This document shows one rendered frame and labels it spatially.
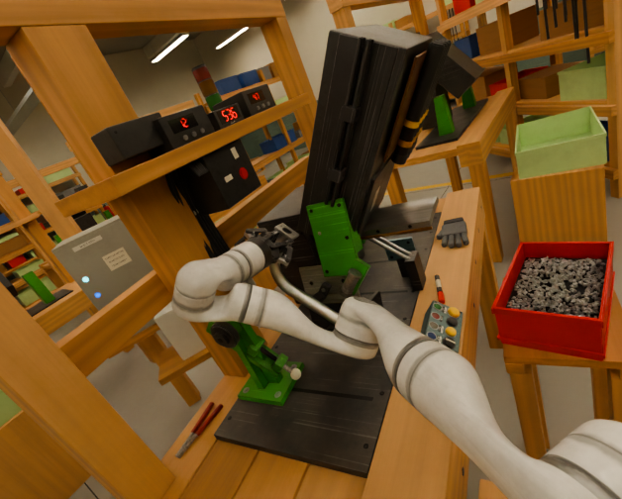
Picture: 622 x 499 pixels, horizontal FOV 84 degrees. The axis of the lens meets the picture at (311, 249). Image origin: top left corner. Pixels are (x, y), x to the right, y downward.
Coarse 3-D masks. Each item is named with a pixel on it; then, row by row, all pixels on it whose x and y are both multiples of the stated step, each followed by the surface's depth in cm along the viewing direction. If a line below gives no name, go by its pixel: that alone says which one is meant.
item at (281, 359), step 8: (208, 328) 88; (248, 344) 86; (248, 352) 87; (256, 352) 86; (264, 352) 87; (272, 352) 90; (256, 360) 87; (264, 360) 88; (272, 360) 88; (280, 360) 86; (264, 368) 87; (272, 368) 87; (280, 368) 85; (272, 376) 87
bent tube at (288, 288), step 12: (276, 228) 85; (288, 228) 87; (276, 240) 87; (276, 264) 90; (276, 276) 91; (288, 288) 91; (300, 300) 90; (312, 300) 89; (324, 312) 88; (336, 312) 89
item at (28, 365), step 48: (48, 48) 70; (96, 48) 78; (288, 48) 147; (48, 96) 73; (96, 96) 77; (288, 96) 158; (144, 192) 83; (144, 240) 87; (192, 240) 94; (0, 288) 59; (0, 336) 58; (48, 336) 64; (0, 384) 61; (48, 384) 63; (48, 432) 68; (96, 432) 69; (144, 480) 75
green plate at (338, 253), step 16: (320, 208) 93; (336, 208) 90; (320, 224) 94; (336, 224) 92; (320, 240) 96; (336, 240) 93; (352, 240) 91; (320, 256) 97; (336, 256) 95; (352, 256) 92; (336, 272) 96
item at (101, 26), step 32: (0, 0) 64; (32, 0) 68; (64, 0) 73; (96, 0) 79; (128, 0) 86; (160, 0) 94; (192, 0) 104; (224, 0) 116; (256, 0) 131; (0, 32) 65; (96, 32) 83; (128, 32) 91; (160, 32) 102
